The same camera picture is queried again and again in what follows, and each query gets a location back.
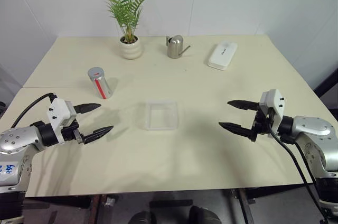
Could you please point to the silver red can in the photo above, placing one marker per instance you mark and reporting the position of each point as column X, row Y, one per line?
column 99, row 82

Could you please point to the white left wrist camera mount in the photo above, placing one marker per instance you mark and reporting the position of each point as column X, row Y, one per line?
column 59, row 114

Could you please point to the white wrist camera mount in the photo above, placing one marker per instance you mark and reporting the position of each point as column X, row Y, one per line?
column 274, row 107
column 59, row 114

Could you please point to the silver metal watering can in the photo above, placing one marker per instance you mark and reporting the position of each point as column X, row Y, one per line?
column 175, row 46

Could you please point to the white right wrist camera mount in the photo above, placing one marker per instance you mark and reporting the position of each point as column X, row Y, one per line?
column 274, row 107

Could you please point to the white ribbed plant pot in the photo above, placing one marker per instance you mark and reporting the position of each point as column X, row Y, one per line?
column 130, row 47

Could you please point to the dark rounded robot foot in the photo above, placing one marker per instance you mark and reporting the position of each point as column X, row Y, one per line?
column 204, row 216
column 144, row 218

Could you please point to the green potted palm plant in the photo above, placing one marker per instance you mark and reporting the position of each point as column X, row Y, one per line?
column 126, row 4

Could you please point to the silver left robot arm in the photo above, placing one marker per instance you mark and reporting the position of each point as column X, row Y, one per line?
column 16, row 142

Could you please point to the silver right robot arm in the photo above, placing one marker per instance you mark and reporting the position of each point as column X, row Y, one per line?
column 314, row 134

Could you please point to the white oblong case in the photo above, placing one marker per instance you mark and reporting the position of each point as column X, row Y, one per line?
column 222, row 55

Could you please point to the clear plastic square container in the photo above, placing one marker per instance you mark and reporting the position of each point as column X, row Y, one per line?
column 161, row 115

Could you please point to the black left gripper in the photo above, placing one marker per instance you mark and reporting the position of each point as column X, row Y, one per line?
column 70, row 134

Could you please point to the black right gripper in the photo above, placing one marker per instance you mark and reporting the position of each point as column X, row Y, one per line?
column 260, row 126

